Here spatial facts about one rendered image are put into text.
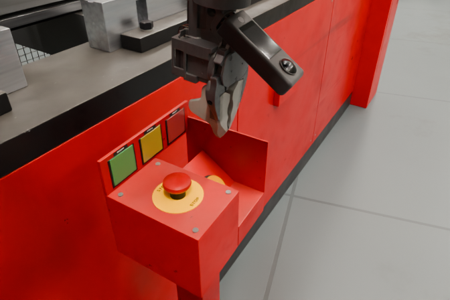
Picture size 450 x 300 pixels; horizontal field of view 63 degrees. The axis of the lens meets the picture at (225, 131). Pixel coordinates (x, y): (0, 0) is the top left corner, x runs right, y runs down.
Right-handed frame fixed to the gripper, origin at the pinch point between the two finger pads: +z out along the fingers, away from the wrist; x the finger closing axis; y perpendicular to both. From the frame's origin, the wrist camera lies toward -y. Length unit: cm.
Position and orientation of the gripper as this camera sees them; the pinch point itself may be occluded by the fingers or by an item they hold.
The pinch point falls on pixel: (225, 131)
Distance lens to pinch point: 55.3
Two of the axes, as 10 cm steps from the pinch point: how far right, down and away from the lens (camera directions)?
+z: -0.8, 8.1, 5.8
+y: -8.6, -3.5, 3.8
